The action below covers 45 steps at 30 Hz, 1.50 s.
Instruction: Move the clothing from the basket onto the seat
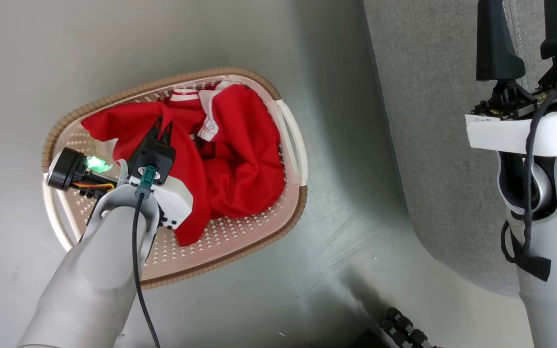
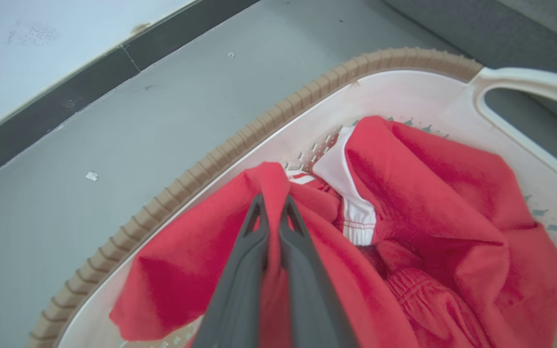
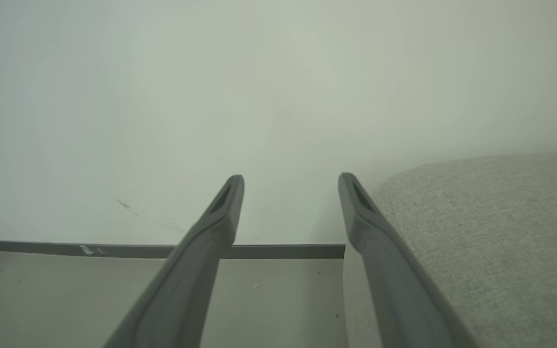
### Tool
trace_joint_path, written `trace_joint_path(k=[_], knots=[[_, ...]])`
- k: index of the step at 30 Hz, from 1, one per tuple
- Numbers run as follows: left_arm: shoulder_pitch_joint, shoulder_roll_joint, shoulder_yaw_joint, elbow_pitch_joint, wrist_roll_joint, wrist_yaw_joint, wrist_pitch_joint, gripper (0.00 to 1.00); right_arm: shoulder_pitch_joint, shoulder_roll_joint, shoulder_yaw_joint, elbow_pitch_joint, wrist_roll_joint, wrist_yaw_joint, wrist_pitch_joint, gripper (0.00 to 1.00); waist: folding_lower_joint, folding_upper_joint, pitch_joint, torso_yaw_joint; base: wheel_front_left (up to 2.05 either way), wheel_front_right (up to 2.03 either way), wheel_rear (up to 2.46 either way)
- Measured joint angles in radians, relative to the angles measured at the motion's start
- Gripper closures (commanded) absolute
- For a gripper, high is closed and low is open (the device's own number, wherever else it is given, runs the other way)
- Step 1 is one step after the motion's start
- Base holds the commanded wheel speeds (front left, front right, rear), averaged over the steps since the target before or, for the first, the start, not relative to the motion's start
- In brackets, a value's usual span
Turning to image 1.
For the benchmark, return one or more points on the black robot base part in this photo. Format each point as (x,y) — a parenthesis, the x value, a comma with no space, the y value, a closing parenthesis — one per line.
(368,340)

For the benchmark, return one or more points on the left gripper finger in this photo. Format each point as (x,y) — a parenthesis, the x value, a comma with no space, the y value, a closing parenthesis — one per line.
(169,134)
(155,131)

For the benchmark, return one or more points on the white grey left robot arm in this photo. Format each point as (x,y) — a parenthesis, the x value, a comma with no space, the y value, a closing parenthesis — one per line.
(90,280)

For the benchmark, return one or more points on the plain red garment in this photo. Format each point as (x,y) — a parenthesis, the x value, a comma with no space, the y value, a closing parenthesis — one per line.
(128,125)

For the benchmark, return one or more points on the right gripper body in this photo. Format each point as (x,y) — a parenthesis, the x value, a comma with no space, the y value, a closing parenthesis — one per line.
(501,133)

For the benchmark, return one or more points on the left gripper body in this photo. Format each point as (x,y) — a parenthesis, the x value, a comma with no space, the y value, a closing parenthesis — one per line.
(155,157)

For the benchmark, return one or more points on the grey fabric sofa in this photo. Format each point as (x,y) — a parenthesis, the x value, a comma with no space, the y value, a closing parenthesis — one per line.
(428,145)

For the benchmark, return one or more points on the cream perforated laundry basket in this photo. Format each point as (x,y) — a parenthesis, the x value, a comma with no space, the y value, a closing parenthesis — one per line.
(240,241)

